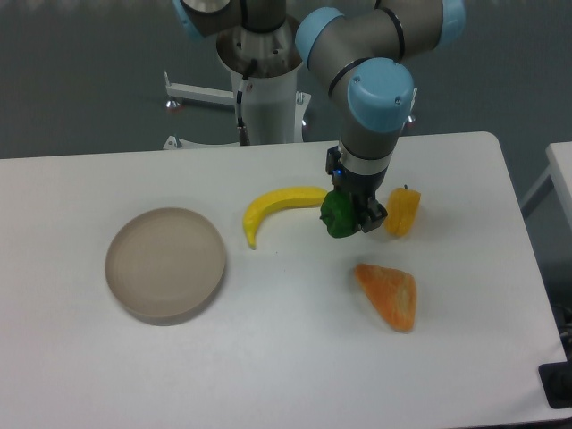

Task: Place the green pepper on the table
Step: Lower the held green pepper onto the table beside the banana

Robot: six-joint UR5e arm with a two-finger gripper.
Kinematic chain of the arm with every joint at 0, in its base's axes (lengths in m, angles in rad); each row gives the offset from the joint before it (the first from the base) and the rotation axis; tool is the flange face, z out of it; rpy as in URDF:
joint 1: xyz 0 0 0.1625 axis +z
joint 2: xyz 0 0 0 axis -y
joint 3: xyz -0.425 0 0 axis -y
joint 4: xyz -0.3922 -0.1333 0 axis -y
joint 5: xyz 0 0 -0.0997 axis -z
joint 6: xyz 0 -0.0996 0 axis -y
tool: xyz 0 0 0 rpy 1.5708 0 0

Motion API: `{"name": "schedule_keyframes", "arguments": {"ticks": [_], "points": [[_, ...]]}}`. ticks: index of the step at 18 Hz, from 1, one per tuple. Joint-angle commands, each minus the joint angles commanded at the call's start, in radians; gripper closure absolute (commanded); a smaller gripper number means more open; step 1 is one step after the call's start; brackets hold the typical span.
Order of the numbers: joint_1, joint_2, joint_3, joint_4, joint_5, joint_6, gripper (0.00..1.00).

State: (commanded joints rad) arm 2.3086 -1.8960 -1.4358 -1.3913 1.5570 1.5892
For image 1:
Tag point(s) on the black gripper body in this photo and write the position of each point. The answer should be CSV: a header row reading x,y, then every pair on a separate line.
x,y
358,177

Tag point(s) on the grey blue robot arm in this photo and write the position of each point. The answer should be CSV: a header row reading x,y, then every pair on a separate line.
x,y
437,23

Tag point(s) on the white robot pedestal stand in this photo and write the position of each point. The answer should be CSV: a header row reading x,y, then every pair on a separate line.
x,y
357,60

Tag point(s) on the green toy pepper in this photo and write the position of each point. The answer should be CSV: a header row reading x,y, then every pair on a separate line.
x,y
339,215

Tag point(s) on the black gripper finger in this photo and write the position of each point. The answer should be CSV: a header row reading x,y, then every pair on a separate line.
x,y
370,213

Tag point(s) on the yellow toy pepper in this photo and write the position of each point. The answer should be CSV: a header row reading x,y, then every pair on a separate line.
x,y
402,206

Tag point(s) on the yellow toy banana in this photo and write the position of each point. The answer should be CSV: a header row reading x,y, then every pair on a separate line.
x,y
276,201

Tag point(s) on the white side table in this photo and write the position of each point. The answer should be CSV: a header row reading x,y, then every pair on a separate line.
x,y
556,176

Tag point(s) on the beige round plate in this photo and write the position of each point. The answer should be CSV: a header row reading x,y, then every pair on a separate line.
x,y
166,266

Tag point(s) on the orange slice toy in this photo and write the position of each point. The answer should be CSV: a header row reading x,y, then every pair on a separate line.
x,y
392,292

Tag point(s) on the black box at table edge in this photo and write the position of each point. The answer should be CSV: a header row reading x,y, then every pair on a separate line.
x,y
556,381

